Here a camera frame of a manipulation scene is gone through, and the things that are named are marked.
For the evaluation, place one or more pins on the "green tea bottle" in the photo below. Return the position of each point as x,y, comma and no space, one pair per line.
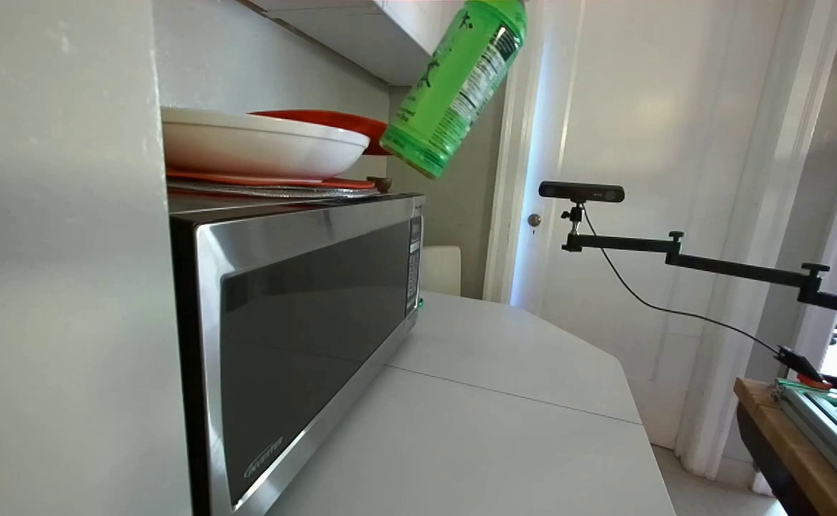
463,75

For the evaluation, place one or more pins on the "stainless steel microwave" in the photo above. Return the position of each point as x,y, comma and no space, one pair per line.
285,317

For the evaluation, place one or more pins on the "white upper cabinet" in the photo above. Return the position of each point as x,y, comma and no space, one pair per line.
389,38

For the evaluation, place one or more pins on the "white bowl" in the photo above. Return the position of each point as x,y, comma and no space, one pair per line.
255,145

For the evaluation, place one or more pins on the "flat red tray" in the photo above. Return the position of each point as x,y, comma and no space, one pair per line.
272,184

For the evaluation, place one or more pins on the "wooden table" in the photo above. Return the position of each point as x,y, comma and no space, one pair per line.
798,475

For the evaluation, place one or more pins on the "black stereo camera bar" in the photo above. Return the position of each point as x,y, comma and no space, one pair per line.
582,194

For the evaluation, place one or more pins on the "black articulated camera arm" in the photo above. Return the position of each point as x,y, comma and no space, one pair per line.
807,283

